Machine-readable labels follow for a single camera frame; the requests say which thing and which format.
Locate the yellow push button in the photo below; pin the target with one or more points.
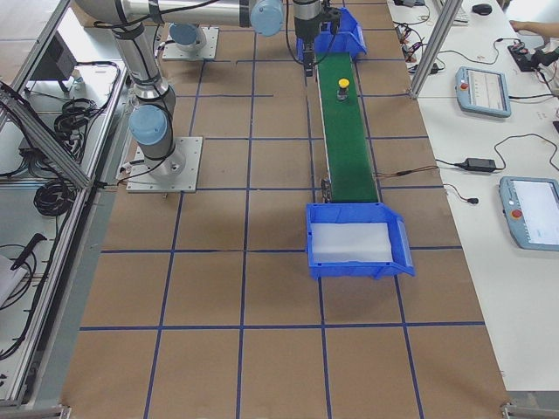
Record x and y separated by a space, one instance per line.
343 89

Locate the person hand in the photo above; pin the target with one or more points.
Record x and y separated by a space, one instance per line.
521 26

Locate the left blue plastic bin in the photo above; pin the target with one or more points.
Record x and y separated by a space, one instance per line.
349 37

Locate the blue plastic bin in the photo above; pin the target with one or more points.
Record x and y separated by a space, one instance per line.
361 213
349 37

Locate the green conveyor belt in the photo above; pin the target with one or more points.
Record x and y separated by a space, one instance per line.
350 172

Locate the black computer mouse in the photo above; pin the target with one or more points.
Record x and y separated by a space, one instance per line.
482 9

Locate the far teach pendant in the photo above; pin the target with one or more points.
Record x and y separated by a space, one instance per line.
483 92

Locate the teach pendant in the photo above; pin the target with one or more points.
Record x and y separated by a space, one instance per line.
530 206
483 92

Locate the right blue plastic bin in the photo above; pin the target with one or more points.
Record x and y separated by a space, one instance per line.
361 213

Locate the black power adapter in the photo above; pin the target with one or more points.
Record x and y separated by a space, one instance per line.
479 165

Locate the near teach pendant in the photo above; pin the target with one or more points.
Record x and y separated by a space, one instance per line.
530 206

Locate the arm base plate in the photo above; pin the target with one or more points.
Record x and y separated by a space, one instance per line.
203 48
177 173

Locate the aluminium frame post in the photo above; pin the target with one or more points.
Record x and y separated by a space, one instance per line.
436 40

